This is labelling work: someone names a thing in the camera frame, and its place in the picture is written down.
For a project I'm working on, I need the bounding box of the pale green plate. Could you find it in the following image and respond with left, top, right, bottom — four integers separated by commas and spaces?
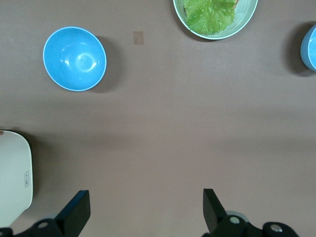
172, 0, 259, 40

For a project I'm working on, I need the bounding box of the blue bowl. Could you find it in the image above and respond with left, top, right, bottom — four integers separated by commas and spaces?
43, 26, 108, 92
300, 24, 316, 73

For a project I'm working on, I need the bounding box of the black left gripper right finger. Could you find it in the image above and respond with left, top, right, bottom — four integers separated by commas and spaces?
202, 189, 299, 237

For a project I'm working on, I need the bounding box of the white toaster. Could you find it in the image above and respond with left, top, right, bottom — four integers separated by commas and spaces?
0, 130, 34, 227

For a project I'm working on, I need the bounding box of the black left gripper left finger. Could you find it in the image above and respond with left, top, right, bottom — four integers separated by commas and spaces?
0, 190, 91, 237

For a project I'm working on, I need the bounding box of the brown tape patch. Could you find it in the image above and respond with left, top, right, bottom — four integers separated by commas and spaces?
133, 31, 145, 46

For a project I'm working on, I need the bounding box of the green lettuce leaf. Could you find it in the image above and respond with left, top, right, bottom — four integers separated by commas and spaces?
184, 0, 237, 35

